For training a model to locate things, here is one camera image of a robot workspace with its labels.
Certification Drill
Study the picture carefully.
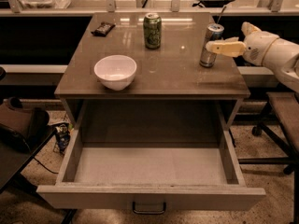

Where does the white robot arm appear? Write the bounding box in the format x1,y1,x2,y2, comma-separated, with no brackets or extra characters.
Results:
205,21,299,92

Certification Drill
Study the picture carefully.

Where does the black cable on floor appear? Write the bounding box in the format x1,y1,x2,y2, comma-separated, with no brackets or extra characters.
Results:
32,156,60,175

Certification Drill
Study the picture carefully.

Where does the silver blue redbull can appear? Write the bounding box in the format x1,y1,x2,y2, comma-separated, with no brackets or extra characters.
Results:
199,23,224,68

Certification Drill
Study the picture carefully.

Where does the dark snack bar wrapper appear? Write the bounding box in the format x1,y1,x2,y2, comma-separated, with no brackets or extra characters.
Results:
91,21,115,37

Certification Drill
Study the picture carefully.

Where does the black drawer handle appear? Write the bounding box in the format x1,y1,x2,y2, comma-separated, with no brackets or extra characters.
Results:
132,202,167,216

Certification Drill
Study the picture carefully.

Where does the crumpled snack bag on floor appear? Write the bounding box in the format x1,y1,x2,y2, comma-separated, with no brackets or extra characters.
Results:
55,123,70,154

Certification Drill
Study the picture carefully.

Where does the green soda can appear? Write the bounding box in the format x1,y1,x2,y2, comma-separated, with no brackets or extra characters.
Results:
143,13,162,49

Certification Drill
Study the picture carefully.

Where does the open top drawer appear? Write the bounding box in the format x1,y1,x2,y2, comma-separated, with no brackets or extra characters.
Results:
37,136,265,211

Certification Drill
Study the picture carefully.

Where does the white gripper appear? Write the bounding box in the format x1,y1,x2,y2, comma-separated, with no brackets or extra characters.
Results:
206,21,279,65

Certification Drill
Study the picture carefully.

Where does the dark chair with bag left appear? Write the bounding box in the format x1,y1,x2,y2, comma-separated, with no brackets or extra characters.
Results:
0,66,78,224

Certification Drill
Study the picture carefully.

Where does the grey drawer cabinet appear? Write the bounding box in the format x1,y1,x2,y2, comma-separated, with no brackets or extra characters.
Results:
56,12,249,147

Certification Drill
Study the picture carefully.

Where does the white bowl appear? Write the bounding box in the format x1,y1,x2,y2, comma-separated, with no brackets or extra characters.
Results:
93,55,137,91

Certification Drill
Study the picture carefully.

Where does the black office chair right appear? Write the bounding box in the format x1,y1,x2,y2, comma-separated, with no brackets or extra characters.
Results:
237,91,299,224

